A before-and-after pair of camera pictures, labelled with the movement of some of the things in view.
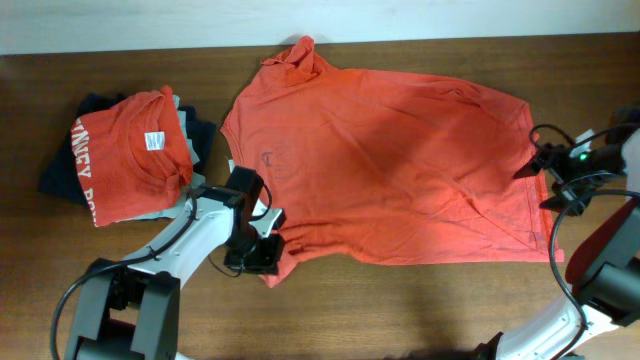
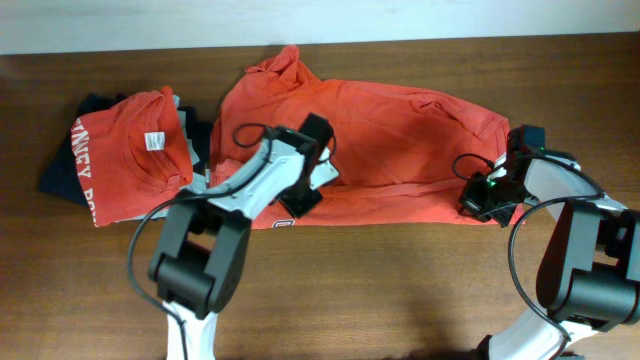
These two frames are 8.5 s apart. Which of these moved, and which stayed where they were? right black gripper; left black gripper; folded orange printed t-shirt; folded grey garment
Moved: right black gripper; left black gripper
Stayed: folded orange printed t-shirt; folded grey garment
